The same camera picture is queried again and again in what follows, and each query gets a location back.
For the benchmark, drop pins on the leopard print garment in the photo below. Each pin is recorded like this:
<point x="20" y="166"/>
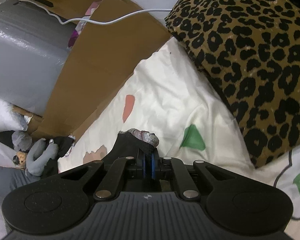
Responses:
<point x="249" y="50"/>

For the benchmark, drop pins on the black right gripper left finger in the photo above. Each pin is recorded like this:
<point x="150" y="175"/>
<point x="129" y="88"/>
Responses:
<point x="124" y="175"/>

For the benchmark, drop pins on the white plastic bag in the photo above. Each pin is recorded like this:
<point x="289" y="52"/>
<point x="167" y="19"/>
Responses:
<point x="9" y="119"/>

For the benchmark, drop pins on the brown cardboard sheet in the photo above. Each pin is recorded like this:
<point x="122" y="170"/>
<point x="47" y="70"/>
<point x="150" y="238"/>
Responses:
<point x="105" y="47"/>

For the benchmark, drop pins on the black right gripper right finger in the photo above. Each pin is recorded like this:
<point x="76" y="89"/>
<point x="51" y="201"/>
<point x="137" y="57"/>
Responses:
<point x="170" y="177"/>

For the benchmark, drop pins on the black knit garment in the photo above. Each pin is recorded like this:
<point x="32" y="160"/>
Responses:
<point x="130" y="142"/>

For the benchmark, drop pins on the grey plush toy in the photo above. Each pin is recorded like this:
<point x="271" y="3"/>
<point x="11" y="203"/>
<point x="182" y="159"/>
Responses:
<point x="37" y="158"/>

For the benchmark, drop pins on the grey plastic wrapped bundle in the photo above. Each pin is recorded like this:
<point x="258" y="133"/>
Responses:
<point x="33" y="50"/>

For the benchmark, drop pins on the white cartoon bear bedsheet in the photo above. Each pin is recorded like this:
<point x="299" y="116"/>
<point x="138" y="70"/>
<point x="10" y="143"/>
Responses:
<point x="168" y="97"/>

